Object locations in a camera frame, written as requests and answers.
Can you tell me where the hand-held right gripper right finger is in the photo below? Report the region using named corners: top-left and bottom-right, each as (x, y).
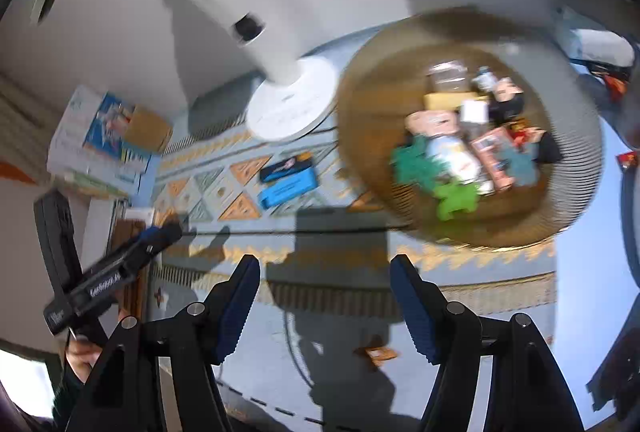
top-left (389, 254), bottom-right (586, 432)

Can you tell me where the patterned blue tablecloth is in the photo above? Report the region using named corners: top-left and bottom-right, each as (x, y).
top-left (120, 24), bottom-right (563, 432)

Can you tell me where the red orange packet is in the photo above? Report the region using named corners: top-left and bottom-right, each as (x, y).
top-left (604, 70), bottom-right (630, 101)

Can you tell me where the clear plastic packet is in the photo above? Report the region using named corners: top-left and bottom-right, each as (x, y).
top-left (427, 62), bottom-right (471, 93)

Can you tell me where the lime green toy figure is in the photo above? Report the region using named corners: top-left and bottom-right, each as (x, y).
top-left (432, 179), bottom-right (481, 220)

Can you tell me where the teal toy shape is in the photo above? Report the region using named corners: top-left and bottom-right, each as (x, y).
top-left (500, 144), bottom-right (541, 187)

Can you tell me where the cardboard box with picture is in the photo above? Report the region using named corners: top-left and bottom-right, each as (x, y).
top-left (46, 84), bottom-right (173, 200)

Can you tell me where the black rectangular box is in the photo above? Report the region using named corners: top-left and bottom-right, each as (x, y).
top-left (259, 153), bottom-right (315, 183)

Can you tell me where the dark green toy figure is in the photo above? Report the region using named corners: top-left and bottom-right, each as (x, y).
top-left (390, 137), bottom-right (432, 193)

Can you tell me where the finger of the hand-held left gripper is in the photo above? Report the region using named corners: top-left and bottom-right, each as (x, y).
top-left (132, 222), bottom-right (183, 259)

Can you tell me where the white desk lamp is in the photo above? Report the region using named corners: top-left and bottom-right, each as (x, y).
top-left (107, 0), bottom-right (493, 143)

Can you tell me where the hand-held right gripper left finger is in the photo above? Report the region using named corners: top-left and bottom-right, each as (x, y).
top-left (65, 254), bottom-right (262, 432)

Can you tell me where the white and blue box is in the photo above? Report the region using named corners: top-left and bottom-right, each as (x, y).
top-left (552, 6), bottom-right (637, 68)

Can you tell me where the yellow block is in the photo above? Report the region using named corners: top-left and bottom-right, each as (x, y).
top-left (422, 90), bottom-right (488, 113)

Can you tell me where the black toy figure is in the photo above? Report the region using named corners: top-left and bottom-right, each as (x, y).
top-left (487, 79), bottom-right (526, 125)

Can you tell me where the blue rectangular box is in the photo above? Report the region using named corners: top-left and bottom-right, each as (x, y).
top-left (256, 169), bottom-right (319, 210)

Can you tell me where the amber ribbed glass bowl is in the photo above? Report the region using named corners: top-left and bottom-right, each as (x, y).
top-left (336, 6), bottom-right (606, 250)

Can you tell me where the small orange packet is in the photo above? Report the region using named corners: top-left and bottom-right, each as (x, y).
top-left (365, 346), bottom-right (400, 367)

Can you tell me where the pink printed card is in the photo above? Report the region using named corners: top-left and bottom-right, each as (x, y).
top-left (470, 128), bottom-right (517, 193)

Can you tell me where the white cube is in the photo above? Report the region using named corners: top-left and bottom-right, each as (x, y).
top-left (460, 100), bottom-right (488, 125)

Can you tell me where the pink headed doll figure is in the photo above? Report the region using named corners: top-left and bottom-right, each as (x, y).
top-left (404, 109), bottom-right (460, 140)

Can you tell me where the person's left hand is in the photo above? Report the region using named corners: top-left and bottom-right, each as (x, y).
top-left (65, 309), bottom-right (131, 372)

